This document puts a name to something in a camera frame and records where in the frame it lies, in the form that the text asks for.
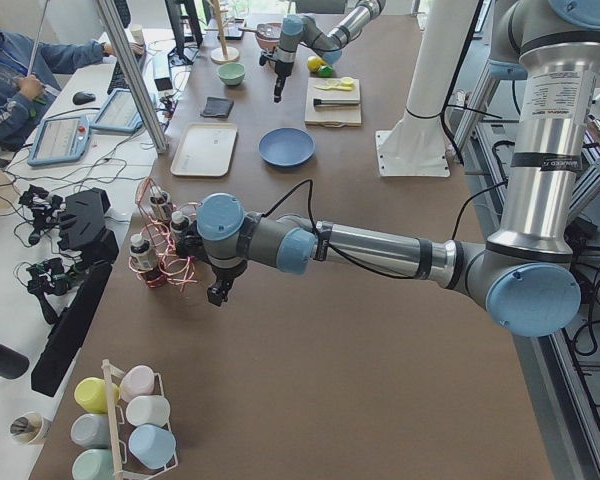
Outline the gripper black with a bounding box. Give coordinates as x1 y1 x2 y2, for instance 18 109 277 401
259 45 295 103
174 220 247 305

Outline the blue plate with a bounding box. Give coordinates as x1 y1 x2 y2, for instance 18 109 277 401
258 127 316 168

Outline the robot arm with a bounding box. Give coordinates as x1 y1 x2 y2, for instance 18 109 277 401
261 0 386 103
183 1 600 337

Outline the dark drink bottle middle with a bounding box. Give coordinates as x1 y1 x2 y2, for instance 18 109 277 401
170 210 190 246

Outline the dark drink bottle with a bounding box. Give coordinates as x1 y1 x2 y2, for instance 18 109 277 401
149 185 173 224
170 210 190 246
129 233 167 288

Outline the pink bowl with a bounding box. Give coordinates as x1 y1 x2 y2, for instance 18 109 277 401
255 22 282 52

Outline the yellow plastic knife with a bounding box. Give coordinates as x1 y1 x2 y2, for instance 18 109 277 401
314 83 354 91

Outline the steel muddler black tip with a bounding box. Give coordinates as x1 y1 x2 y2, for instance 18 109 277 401
312 98 361 108

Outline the green lime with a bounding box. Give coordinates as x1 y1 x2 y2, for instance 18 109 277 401
317 65 333 78

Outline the green bowl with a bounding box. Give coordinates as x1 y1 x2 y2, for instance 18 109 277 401
217 62 246 87

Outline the dark drink bottle upper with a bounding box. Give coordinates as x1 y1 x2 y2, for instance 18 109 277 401
149 185 173 224

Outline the dark drink bottle outer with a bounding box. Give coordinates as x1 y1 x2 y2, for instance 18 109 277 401
129 233 167 288

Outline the steel ice scoop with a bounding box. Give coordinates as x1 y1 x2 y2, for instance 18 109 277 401
239 23 281 40

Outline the wooden cup stand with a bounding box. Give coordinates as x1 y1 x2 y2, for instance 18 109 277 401
206 0 240 65

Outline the wooden cutting board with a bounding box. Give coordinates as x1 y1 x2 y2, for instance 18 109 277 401
304 77 362 127

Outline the thick lemon half slice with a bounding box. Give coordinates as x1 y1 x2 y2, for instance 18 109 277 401
338 77 355 88

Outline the grey folded cloth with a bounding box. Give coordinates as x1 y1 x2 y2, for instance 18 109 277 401
200 96 234 118

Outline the cream rabbit tray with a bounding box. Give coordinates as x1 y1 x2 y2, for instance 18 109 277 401
170 122 238 178

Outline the black monitor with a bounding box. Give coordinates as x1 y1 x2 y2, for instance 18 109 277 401
165 0 203 67

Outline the pink cup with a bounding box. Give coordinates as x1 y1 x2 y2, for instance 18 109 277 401
119 365 155 402

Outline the teach pendant far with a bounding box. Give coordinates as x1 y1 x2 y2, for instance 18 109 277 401
90 88 142 134

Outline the teach pendant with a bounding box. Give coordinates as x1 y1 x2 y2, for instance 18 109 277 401
90 88 142 134
27 115 90 167

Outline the white cup rack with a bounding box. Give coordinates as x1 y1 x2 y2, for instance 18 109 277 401
101 359 180 479

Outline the black keyboard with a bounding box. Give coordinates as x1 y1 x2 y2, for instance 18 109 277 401
107 44 146 94

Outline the teach pendant near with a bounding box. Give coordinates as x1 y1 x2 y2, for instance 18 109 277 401
27 115 90 167

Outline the white cup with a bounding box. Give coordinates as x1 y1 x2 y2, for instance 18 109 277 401
126 395 171 427

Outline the yellow cup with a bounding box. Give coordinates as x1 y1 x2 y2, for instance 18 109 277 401
74 377 108 414

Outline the black computer mouse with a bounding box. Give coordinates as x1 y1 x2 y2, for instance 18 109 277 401
72 91 96 106

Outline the blue cup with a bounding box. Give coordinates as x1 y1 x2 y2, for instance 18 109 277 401
128 424 176 470

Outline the grey cup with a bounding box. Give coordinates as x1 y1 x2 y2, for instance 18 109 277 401
70 413 111 449

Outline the black thermos bottle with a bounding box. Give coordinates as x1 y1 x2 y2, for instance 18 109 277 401
0 343 29 380

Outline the light green cup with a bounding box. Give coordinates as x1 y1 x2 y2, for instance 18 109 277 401
72 449 114 480

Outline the seated person blue hoodie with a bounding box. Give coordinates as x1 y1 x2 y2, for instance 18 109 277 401
0 29 116 152

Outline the paper cup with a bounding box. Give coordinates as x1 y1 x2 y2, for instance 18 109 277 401
9 412 52 445

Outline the copper wire bottle rack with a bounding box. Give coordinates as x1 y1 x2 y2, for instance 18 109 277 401
128 177 199 291

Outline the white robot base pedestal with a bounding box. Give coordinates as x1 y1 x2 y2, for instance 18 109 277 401
376 0 481 178

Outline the aluminium frame post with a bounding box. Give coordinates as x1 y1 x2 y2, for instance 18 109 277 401
95 0 168 154

